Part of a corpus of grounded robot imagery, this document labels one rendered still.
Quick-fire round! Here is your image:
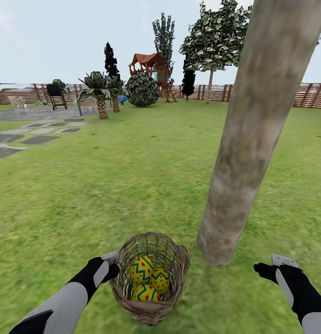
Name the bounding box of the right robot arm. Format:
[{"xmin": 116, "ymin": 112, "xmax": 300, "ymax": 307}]
[{"xmin": 254, "ymin": 254, "xmax": 321, "ymax": 334}]

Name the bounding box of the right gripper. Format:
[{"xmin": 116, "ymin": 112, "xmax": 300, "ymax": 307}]
[{"xmin": 254, "ymin": 262, "xmax": 278, "ymax": 284}]

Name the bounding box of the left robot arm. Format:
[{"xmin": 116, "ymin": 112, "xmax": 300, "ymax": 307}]
[{"xmin": 8, "ymin": 251, "xmax": 120, "ymax": 334}]

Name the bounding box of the wicker basket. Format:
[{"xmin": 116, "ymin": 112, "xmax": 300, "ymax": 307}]
[{"xmin": 108, "ymin": 231, "xmax": 190, "ymax": 326}]

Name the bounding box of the easter egg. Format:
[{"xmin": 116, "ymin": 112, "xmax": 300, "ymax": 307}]
[
  {"xmin": 129, "ymin": 256, "xmax": 153, "ymax": 286},
  {"xmin": 147, "ymin": 265, "xmax": 170, "ymax": 295},
  {"xmin": 132, "ymin": 283, "xmax": 161, "ymax": 302}
]

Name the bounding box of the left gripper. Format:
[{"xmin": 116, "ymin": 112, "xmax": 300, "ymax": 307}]
[{"xmin": 102, "ymin": 263, "xmax": 120, "ymax": 283}]

